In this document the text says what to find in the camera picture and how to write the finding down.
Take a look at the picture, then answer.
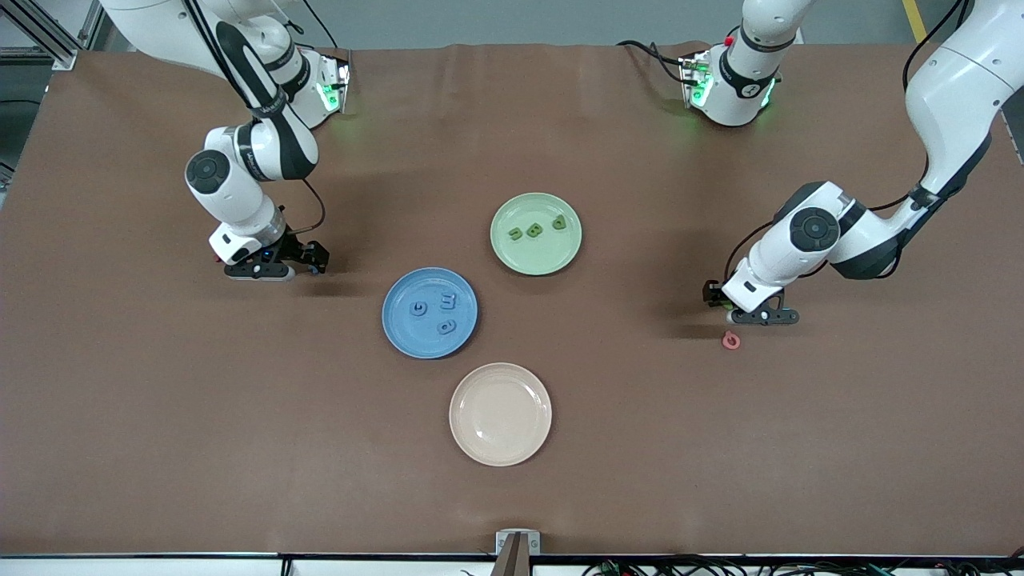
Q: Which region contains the blue plate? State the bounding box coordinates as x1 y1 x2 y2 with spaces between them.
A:
382 267 479 360

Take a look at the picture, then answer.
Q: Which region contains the silver right base panel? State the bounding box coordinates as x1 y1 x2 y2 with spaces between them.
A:
316 52 351 117

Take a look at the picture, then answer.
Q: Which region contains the silver base panel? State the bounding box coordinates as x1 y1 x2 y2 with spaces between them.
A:
680 54 711 109
316 52 351 117

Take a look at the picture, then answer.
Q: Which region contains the brown table mat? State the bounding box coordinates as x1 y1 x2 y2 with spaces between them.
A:
0 42 1024 558

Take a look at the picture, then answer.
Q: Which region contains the light green plate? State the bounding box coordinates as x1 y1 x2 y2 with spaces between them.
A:
490 192 582 277

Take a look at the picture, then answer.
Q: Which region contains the silver left base panel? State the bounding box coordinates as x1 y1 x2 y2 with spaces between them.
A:
680 54 711 109

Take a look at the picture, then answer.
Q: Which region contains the cream plate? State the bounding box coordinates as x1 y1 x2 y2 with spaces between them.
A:
449 362 553 467

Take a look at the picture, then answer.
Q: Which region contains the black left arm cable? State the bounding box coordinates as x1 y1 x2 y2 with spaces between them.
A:
722 220 775 281

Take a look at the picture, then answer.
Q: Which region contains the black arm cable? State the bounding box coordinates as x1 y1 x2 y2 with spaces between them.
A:
722 220 775 281
300 178 327 237

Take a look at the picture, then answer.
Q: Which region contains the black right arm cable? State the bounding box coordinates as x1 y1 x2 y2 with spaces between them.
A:
300 178 327 237

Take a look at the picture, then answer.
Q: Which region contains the black cable bundle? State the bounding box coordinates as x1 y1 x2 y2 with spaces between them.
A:
582 555 1024 576

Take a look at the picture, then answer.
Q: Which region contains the black base cable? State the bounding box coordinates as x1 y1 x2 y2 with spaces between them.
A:
618 38 682 85

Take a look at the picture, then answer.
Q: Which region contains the aluminium extrusion frame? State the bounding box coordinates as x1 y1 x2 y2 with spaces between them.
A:
0 0 113 71

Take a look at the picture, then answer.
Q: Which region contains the silver clamp bracket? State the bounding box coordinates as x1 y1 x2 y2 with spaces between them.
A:
495 530 542 556

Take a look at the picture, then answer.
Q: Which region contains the white table edge rail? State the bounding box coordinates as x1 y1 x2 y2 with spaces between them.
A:
0 558 1024 576

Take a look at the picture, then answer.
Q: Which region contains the brown camera post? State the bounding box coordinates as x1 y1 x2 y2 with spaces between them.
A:
490 533 532 576

